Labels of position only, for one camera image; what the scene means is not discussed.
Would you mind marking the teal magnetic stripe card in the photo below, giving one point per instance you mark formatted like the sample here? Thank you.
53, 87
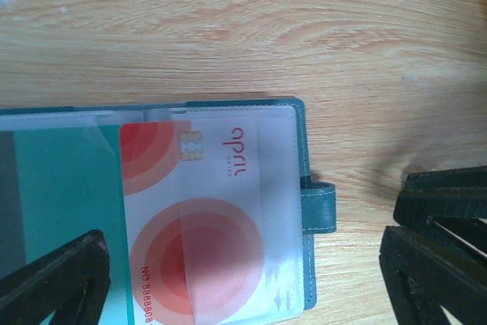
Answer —
57, 184

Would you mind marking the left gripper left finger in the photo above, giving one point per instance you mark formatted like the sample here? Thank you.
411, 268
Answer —
69, 285

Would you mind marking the teal card holder wallet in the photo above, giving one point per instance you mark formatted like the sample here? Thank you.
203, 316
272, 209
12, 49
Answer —
295, 206

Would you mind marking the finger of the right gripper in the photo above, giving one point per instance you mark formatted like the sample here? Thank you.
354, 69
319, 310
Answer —
455, 193

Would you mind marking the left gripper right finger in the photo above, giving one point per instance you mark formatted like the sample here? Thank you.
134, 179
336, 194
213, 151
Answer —
424, 280

